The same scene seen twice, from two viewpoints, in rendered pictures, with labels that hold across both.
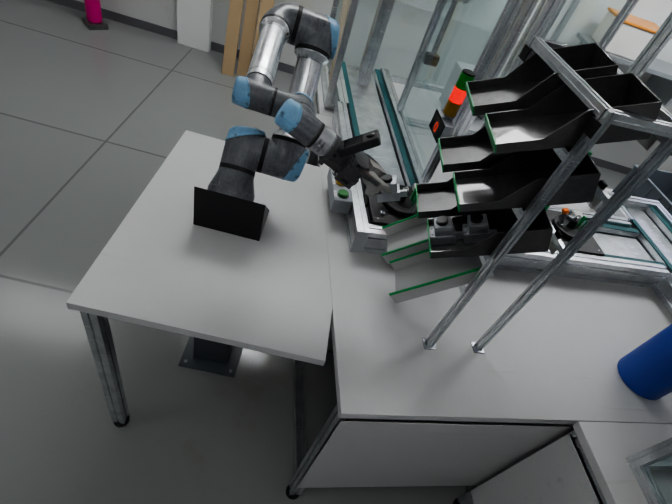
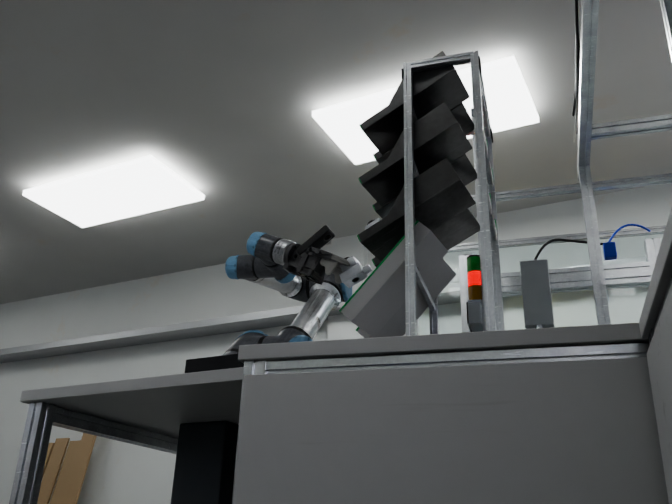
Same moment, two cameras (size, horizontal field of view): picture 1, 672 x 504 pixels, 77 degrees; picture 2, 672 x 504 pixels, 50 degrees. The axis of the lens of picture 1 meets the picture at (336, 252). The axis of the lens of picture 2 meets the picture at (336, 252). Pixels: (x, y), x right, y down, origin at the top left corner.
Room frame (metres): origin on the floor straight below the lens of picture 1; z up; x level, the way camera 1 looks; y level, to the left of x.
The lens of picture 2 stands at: (-0.47, -1.11, 0.46)
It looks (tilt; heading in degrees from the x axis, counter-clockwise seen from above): 24 degrees up; 36
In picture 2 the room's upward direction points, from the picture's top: 2 degrees clockwise
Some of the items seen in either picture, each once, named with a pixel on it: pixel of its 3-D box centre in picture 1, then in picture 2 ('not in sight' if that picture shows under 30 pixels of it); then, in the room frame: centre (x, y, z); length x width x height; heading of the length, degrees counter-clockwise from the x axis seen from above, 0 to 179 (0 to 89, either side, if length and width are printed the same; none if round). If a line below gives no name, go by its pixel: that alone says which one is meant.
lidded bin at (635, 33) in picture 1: (628, 36); not in sight; (4.22, -1.62, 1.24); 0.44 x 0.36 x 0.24; 99
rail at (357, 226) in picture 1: (349, 165); not in sight; (1.51, 0.08, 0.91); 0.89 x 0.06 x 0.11; 19
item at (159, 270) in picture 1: (242, 226); (234, 420); (1.03, 0.34, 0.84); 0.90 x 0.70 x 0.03; 9
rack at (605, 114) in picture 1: (503, 218); (455, 227); (1.00, -0.39, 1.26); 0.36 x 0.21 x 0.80; 19
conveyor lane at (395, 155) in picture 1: (387, 169); not in sight; (1.60, -0.08, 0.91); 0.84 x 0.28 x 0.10; 19
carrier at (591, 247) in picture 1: (573, 222); not in sight; (1.55, -0.86, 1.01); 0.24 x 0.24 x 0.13; 19
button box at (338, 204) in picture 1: (339, 188); not in sight; (1.31, 0.07, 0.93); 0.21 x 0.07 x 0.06; 19
